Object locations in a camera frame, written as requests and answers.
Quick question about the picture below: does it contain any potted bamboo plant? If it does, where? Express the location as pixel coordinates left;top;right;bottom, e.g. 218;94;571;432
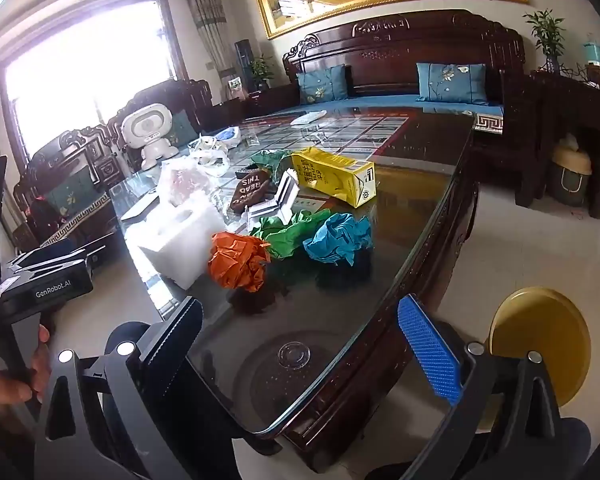
522;9;567;73

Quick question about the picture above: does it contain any white foam block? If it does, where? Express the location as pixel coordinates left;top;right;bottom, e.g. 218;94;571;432
137;200;226;290

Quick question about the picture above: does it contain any yellow plastic bucket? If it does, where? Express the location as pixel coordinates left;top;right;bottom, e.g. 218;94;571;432
489;287;592;411

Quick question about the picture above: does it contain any teal embroidered pillow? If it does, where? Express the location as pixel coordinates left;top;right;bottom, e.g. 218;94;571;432
296;65;350;106
416;62;487;106

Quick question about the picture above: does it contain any carved wooden sofa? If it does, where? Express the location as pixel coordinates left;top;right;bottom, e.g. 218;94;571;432
282;10;528;176

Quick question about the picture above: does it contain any clear plastic bag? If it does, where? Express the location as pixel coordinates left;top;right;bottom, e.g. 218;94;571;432
156;156;221;211

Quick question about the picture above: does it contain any large window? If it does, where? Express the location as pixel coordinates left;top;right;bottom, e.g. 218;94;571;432
0;0;186;153

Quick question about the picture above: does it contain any patterned curtain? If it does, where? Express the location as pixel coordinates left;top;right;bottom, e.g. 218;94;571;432
182;0;237;77

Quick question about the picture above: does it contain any white robot toy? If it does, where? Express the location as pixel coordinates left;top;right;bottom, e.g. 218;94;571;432
120;102;178;171

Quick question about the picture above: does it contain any white flat tray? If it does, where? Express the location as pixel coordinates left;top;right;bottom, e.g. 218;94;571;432
121;192;161;222

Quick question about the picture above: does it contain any carved wooden armchair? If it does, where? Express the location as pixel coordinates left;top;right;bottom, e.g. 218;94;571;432
12;127;126;253
107;79;213;161

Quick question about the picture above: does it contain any brown snack packet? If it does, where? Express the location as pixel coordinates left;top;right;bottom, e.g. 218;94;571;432
230;169;272;213

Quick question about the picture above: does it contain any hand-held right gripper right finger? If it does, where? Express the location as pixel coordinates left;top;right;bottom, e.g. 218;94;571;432
397;294;573;480

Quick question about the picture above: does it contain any yellow drink carton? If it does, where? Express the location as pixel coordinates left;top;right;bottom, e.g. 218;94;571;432
291;147;377;208

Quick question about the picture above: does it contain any orange paper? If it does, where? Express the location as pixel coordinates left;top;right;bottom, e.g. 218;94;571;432
208;232;272;293

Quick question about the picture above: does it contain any dark wooden coffee table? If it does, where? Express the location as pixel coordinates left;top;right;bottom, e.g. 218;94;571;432
107;110;481;461

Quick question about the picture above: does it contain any small wooden side table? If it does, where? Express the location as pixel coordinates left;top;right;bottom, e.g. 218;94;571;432
242;85;301;122

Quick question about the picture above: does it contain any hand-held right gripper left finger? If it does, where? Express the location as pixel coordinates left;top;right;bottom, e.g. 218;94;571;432
32;296;206;480

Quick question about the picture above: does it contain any person's left hand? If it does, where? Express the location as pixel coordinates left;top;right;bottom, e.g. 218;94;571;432
0;324;52;413

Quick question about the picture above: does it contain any white tableware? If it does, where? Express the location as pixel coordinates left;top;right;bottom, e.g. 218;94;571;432
187;132;231;177

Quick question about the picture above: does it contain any white cardboard piece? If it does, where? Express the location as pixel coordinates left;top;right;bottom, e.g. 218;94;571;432
246;169;301;233

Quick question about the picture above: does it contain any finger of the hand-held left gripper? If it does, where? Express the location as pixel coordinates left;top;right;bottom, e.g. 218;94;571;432
27;240;81;262
9;254;88;277

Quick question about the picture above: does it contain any blue paper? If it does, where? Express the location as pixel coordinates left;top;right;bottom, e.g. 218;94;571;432
302;212;373;266

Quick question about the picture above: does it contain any dark wooden console table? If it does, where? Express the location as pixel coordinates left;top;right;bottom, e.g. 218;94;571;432
525;65;600;213

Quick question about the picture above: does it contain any beige and green bin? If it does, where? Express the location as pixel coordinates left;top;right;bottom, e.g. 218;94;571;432
550;135;593;207

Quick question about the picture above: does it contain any teal armchair pillow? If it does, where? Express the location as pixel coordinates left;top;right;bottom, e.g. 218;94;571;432
45;167;99;217
167;110;199;144

